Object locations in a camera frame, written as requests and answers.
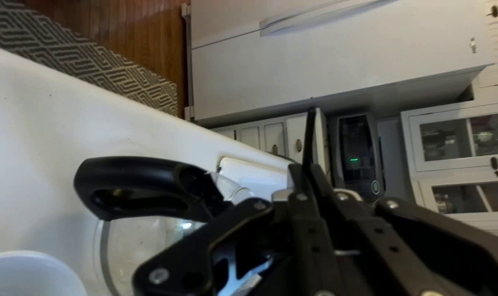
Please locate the black microwave oven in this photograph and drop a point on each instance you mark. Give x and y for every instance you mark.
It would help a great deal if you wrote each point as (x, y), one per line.
(358, 158)

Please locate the grey white patterned rug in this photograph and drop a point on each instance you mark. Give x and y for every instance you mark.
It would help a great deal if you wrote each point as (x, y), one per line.
(85, 59)

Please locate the white refrigerator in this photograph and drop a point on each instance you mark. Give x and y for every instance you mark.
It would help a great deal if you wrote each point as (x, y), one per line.
(341, 66)

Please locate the white sink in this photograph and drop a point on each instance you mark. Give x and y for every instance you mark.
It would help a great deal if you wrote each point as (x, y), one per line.
(249, 173)

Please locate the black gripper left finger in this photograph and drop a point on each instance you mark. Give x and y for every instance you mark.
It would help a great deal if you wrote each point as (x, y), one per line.
(308, 247)

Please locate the light blue plastic cup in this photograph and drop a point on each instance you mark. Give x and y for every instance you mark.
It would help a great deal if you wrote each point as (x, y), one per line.
(24, 273)

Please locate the white drawer cabinet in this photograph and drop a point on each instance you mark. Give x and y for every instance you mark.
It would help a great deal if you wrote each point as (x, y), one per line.
(259, 133)

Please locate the double glass-door wall cabinet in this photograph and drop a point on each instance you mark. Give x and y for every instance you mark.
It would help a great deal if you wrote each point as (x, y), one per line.
(463, 158)

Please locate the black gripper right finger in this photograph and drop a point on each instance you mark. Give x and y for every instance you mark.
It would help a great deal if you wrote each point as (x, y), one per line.
(402, 247)

